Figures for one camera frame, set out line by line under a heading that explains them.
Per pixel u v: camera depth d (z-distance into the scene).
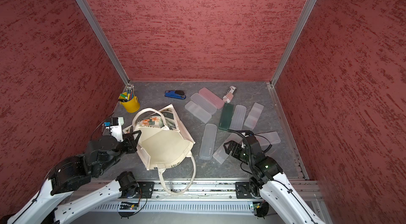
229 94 1.10
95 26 0.88
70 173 0.41
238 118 1.00
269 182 0.52
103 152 0.43
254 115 1.03
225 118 1.00
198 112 1.02
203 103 1.08
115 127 0.54
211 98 1.09
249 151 0.59
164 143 0.86
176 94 1.10
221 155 0.83
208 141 0.90
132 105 1.00
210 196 0.74
